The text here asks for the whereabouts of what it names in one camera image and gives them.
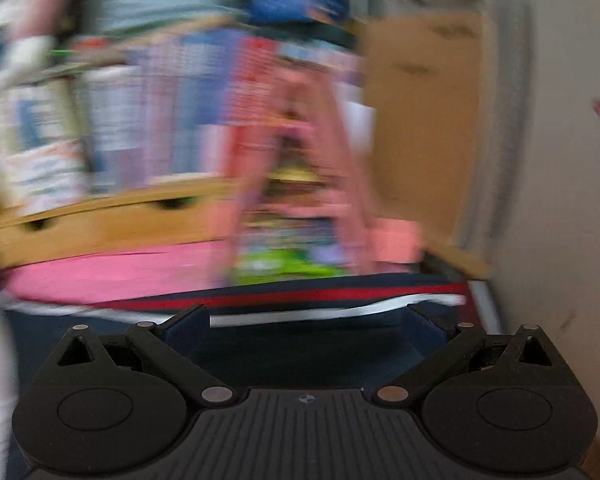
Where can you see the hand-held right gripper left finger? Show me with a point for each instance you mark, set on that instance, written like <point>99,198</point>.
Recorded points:
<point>187,330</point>

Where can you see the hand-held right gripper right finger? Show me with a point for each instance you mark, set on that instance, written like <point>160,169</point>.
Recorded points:
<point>422,332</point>

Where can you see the navy and white jacket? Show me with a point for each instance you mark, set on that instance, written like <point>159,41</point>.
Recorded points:
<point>305,355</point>

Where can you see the pink rabbit-print blanket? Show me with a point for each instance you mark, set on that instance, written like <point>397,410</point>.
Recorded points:
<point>105,272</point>

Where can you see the wooden drawer organizer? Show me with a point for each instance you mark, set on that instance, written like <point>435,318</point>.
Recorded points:
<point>105,225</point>

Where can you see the pink toy dollhouse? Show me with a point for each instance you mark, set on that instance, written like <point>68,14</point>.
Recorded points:
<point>305,210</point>

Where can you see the brown cardboard box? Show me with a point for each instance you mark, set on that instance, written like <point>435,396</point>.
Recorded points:
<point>420,135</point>

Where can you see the white box with pencil print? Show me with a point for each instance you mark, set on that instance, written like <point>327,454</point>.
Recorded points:
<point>42,175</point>

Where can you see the row of colourful books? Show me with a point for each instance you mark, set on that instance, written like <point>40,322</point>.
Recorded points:
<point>180,110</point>

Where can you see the stack of pale blue booklets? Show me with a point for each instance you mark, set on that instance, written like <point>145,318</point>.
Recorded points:
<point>165,7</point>

